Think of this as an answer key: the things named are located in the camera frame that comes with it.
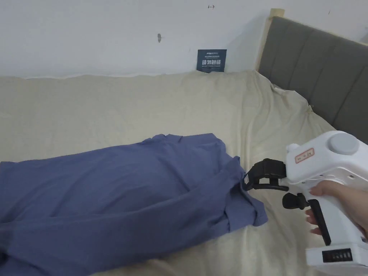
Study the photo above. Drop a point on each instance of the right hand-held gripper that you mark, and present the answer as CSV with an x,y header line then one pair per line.
x,y
310,161

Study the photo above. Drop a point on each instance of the dark blue shirt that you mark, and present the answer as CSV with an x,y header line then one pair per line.
x,y
115,184

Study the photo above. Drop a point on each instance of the person's right hand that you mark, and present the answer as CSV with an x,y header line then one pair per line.
x,y
348,198

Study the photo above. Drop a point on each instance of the grey padded headboard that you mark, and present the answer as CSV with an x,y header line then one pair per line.
x,y
316,63

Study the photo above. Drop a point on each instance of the dark blue sign card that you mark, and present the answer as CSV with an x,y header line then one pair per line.
x,y
211,60

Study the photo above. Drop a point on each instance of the bed with beige sheet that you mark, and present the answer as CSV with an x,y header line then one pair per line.
x,y
120,106

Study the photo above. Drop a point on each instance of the pale wooden bed post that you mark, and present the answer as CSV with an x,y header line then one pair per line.
x,y
266,37

